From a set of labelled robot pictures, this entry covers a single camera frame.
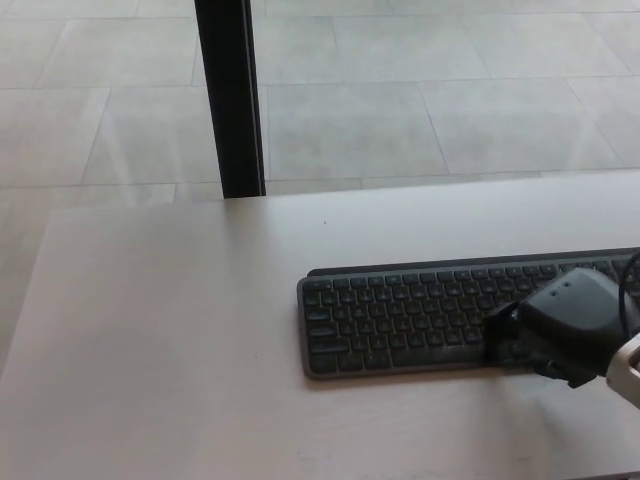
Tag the black metal window post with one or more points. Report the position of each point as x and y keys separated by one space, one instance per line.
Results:
x=231 y=100

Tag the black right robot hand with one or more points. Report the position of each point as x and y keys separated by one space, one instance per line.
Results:
x=570 y=315

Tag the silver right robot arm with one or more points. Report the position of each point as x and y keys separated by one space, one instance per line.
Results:
x=626 y=370

